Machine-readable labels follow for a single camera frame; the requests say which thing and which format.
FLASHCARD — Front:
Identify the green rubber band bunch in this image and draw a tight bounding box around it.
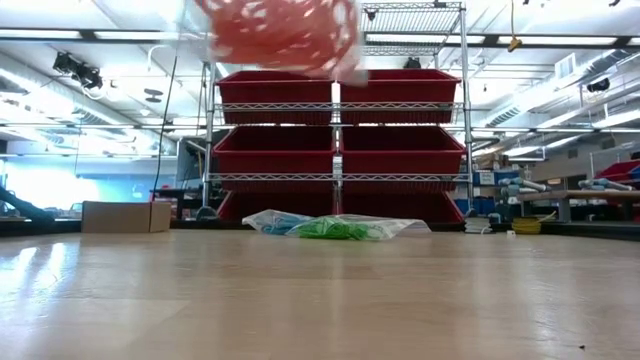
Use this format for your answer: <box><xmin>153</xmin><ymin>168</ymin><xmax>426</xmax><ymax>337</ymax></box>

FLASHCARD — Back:
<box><xmin>298</xmin><ymin>217</ymin><xmax>372</xmax><ymax>242</ymax></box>

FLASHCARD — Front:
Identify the blue rubber band bunch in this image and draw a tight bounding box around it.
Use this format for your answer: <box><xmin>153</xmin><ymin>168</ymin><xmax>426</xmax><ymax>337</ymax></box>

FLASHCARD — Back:
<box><xmin>262</xmin><ymin>222</ymin><xmax>301</xmax><ymax>237</ymax></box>

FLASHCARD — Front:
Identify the clear plastic zip bag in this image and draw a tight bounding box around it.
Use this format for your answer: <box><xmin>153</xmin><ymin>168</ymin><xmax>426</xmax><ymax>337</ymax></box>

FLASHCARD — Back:
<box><xmin>242</xmin><ymin>208</ymin><xmax>314</xmax><ymax>237</ymax></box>
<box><xmin>192</xmin><ymin>0</ymin><xmax>371</xmax><ymax>87</ymax></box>
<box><xmin>287</xmin><ymin>213</ymin><xmax>432</xmax><ymax>242</ymax></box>

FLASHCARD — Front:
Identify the orange rubber band bunch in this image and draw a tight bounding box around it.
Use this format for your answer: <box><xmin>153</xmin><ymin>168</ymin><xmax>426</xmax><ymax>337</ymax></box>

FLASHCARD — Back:
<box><xmin>196</xmin><ymin>0</ymin><xmax>362</xmax><ymax>77</ymax></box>

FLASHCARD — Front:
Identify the red plastic bin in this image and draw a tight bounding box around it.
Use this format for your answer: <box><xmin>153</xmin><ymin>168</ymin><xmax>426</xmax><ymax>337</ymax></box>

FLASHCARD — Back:
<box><xmin>217</xmin><ymin>192</ymin><xmax>335</xmax><ymax>224</ymax></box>
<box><xmin>340</xmin><ymin>192</ymin><xmax>464</xmax><ymax>224</ymax></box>
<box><xmin>339</xmin><ymin>68</ymin><xmax>462</xmax><ymax>125</ymax></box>
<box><xmin>340</xmin><ymin>124</ymin><xmax>467</xmax><ymax>194</ymax></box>
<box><xmin>212</xmin><ymin>124</ymin><xmax>336</xmax><ymax>194</ymax></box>
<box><xmin>214</xmin><ymin>69</ymin><xmax>335</xmax><ymax>125</ymax></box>

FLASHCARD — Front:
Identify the grey cabinet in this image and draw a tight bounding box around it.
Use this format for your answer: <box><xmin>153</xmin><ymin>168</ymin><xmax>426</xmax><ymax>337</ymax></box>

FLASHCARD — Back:
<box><xmin>174</xmin><ymin>137</ymin><xmax>209</xmax><ymax>191</ymax></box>

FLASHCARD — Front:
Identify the blue storage bin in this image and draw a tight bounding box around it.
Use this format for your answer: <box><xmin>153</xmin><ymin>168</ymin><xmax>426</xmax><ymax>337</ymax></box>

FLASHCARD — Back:
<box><xmin>454</xmin><ymin>197</ymin><xmax>496</xmax><ymax>217</ymax></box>

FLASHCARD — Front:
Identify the blue labelled box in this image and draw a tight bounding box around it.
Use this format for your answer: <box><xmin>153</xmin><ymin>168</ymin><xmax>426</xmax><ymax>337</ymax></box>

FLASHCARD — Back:
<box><xmin>472</xmin><ymin>170</ymin><xmax>509</xmax><ymax>187</ymax></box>

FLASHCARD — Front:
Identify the pale blue padded tube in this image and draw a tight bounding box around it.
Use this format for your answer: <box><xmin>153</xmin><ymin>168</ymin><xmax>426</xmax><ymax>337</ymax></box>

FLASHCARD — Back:
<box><xmin>578</xmin><ymin>178</ymin><xmax>637</xmax><ymax>193</ymax></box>
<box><xmin>498</xmin><ymin>176</ymin><xmax>550</xmax><ymax>197</ymax></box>

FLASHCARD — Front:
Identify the small cardboard box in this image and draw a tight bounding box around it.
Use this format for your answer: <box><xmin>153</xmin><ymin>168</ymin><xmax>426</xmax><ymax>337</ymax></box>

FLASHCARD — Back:
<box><xmin>81</xmin><ymin>200</ymin><xmax>173</xmax><ymax>234</ymax></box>

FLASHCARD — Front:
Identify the wooden workbench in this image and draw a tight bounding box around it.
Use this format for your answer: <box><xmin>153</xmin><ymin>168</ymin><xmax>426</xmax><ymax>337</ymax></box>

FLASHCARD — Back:
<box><xmin>517</xmin><ymin>188</ymin><xmax>640</xmax><ymax>224</ymax></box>

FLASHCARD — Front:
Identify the black ceiling spotlight cluster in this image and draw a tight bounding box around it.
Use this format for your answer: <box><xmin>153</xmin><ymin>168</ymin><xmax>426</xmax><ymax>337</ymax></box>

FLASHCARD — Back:
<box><xmin>52</xmin><ymin>51</ymin><xmax>105</xmax><ymax>92</ymax></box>

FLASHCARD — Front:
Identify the white ceiling air vent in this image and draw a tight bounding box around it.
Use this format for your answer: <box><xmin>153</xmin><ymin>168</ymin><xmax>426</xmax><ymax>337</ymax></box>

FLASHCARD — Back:
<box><xmin>553</xmin><ymin>52</ymin><xmax>577</xmax><ymax>80</ymax></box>

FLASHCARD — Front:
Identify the black ceiling device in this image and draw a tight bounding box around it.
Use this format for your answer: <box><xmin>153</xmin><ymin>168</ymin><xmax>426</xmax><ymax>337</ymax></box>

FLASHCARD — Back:
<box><xmin>586</xmin><ymin>77</ymin><xmax>612</xmax><ymax>95</ymax></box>

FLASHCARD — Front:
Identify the red storage bin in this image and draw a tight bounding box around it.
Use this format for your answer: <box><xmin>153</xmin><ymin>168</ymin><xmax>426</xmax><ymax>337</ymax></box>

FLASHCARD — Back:
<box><xmin>594</xmin><ymin>159</ymin><xmax>640</xmax><ymax>185</ymax></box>

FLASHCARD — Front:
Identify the chrome wire shelf rack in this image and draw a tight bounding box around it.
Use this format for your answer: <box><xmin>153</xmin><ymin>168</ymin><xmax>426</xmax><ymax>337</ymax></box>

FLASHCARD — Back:
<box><xmin>202</xmin><ymin>2</ymin><xmax>476</xmax><ymax>224</ymax></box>

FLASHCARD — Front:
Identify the yellow wire spool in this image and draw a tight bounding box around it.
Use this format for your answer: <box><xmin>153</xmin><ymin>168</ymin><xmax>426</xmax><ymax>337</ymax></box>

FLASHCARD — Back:
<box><xmin>510</xmin><ymin>216</ymin><xmax>545</xmax><ymax>236</ymax></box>

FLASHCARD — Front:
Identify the yellow hanging cord plug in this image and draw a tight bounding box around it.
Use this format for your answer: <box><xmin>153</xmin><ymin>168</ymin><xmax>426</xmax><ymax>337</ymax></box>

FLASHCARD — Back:
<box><xmin>507</xmin><ymin>0</ymin><xmax>525</xmax><ymax>54</ymax></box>

